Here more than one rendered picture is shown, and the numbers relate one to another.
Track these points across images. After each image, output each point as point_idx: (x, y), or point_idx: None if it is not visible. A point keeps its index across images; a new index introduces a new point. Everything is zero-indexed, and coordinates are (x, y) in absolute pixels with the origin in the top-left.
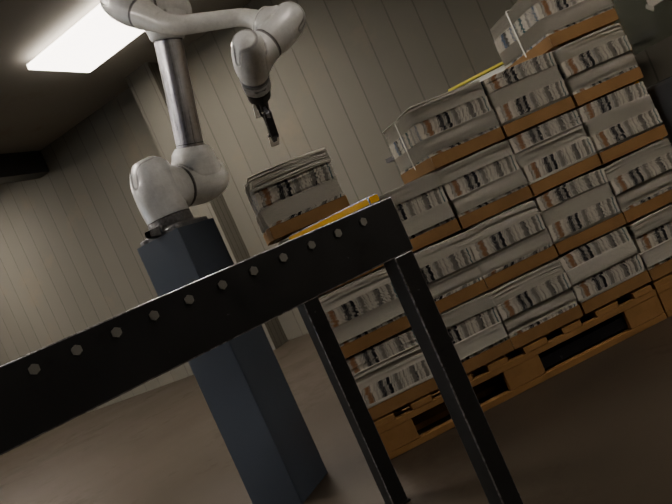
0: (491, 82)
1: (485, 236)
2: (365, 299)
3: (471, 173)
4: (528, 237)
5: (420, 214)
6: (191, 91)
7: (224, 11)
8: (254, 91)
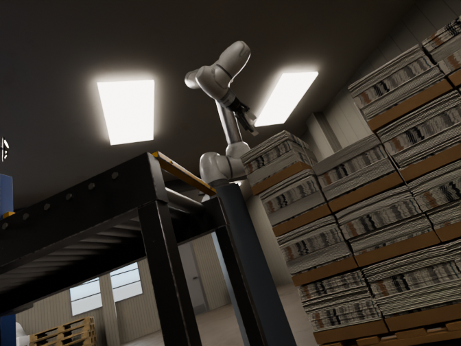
0: (431, 41)
1: (432, 187)
2: (313, 240)
3: (413, 128)
4: None
5: (359, 170)
6: (231, 114)
7: (214, 63)
8: (221, 103)
